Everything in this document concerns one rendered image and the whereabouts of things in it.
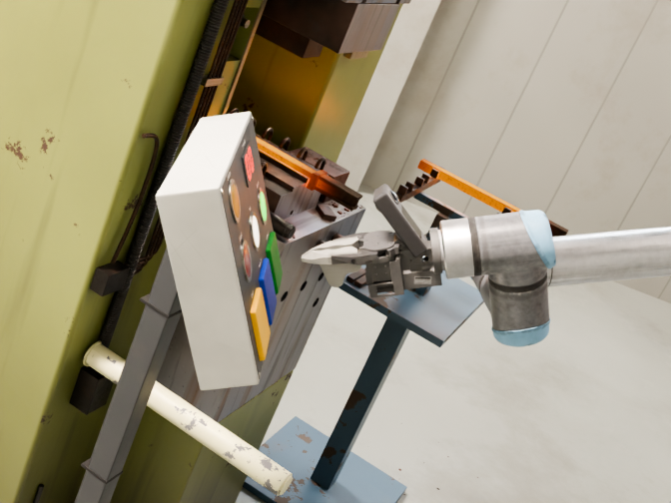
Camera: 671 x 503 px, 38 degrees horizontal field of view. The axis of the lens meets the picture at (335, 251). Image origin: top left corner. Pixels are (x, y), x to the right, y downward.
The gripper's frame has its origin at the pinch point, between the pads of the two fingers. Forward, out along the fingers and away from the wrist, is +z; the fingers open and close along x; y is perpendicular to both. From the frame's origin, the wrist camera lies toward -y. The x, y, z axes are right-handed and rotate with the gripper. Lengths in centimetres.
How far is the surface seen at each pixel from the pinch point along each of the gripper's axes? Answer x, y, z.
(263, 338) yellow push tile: -22.5, 1.9, 5.1
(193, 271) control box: -27.1, -11.0, 11.2
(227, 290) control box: -27.1, -7.9, 7.5
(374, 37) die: 48, -22, -13
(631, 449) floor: 173, 170, -86
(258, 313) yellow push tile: -22.6, -1.9, 5.1
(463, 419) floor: 151, 134, -24
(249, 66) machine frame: 81, -13, 17
